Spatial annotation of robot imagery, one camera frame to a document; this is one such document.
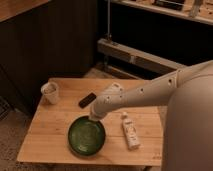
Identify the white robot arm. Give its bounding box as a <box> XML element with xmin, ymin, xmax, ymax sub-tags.
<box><xmin>89</xmin><ymin>60</ymin><xmax>213</xmax><ymax>171</ymax></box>

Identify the green ceramic bowl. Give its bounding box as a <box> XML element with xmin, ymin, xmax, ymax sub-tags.
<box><xmin>67</xmin><ymin>116</ymin><xmax>106</xmax><ymax>156</ymax></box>

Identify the wooden square table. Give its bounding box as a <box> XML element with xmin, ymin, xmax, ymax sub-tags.
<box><xmin>17</xmin><ymin>78</ymin><xmax>163</xmax><ymax>166</ymax></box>

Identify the grey metal shelf beam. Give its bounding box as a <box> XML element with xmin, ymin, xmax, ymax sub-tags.
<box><xmin>97</xmin><ymin>38</ymin><xmax>185</xmax><ymax>74</ymax></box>

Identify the white lotion bottle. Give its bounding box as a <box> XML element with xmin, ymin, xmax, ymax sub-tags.
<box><xmin>121</xmin><ymin>112</ymin><xmax>140</xmax><ymax>150</ymax></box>

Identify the black rectangular remote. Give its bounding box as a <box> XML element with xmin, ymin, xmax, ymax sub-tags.
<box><xmin>78</xmin><ymin>93</ymin><xmax>96</xmax><ymax>108</ymax></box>

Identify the white paper cup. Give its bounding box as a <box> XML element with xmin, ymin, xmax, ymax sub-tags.
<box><xmin>41</xmin><ymin>82</ymin><xmax>59</xmax><ymax>104</ymax></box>

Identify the upper wooden shelf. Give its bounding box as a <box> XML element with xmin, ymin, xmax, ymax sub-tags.
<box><xmin>112</xmin><ymin>0</ymin><xmax>213</xmax><ymax>26</ymax></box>

